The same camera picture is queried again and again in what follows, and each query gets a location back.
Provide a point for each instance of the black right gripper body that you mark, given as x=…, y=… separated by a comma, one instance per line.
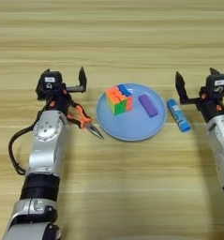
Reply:
x=212, y=108

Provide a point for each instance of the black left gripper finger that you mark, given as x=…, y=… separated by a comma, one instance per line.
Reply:
x=82, y=79
x=46, y=72

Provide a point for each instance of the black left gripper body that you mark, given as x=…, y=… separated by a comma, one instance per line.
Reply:
x=58, y=100

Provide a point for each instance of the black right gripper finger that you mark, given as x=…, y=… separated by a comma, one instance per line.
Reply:
x=180, y=86
x=214, y=72

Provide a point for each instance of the blue glue stick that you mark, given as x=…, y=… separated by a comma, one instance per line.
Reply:
x=178, y=115

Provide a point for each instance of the purple rectangular block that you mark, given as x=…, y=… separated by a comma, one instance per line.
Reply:
x=148, y=105

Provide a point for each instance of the colourful puzzle cube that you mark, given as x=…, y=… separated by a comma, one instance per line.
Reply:
x=119, y=99

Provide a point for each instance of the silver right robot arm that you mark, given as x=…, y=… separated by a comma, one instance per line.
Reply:
x=221, y=146

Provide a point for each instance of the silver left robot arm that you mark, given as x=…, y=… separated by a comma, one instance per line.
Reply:
x=44, y=146

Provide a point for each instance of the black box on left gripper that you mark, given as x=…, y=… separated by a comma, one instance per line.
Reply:
x=51, y=80

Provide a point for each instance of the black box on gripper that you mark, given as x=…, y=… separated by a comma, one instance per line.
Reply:
x=51, y=80
x=218, y=82

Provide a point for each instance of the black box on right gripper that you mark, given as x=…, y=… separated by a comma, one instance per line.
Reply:
x=218, y=82

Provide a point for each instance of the orange black needle-nose pliers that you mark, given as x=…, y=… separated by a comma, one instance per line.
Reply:
x=83, y=118

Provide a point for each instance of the blue round plate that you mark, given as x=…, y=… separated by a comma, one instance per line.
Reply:
x=132, y=125

